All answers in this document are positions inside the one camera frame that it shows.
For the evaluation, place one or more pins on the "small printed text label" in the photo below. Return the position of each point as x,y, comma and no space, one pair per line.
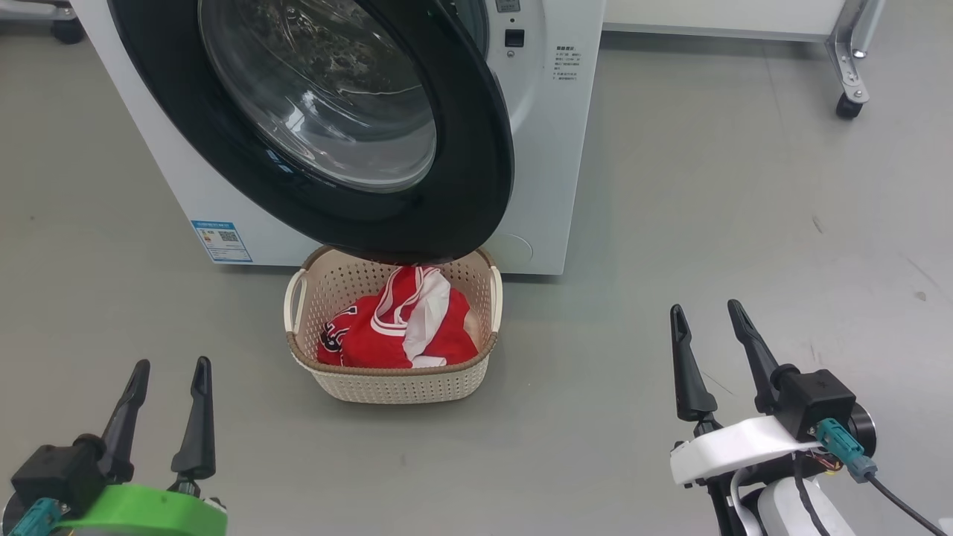
566,64

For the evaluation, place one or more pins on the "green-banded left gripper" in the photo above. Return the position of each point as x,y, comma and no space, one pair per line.
149,514

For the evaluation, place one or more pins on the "black caster wheel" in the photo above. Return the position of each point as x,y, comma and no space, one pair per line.
849,106

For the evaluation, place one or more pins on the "metal cabinet leg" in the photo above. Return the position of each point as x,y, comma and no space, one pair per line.
849,59

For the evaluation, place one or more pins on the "red and white jersey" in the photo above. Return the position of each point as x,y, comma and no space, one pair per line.
372,342

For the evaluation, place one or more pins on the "blue energy label sticker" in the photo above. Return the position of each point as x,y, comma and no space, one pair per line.
221,241

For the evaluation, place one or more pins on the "grey warning label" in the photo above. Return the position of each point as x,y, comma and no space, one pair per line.
507,5

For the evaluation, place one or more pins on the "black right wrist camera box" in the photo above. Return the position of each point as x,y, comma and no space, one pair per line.
815,402

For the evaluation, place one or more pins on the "white cabinet panel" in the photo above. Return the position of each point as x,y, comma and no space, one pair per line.
715,16

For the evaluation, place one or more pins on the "white washing machine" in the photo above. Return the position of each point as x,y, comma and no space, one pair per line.
551,186

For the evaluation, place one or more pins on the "black door latch socket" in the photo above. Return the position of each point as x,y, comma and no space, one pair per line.
514,38

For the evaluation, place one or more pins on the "grey frame with caster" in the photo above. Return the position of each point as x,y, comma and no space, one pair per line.
65,30

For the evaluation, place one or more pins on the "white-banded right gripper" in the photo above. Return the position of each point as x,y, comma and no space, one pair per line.
730,447

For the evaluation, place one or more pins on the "cream perforated laundry basket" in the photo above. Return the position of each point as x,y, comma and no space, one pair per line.
402,383

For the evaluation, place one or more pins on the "black glass washing machine door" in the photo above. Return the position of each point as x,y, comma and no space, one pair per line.
447,193

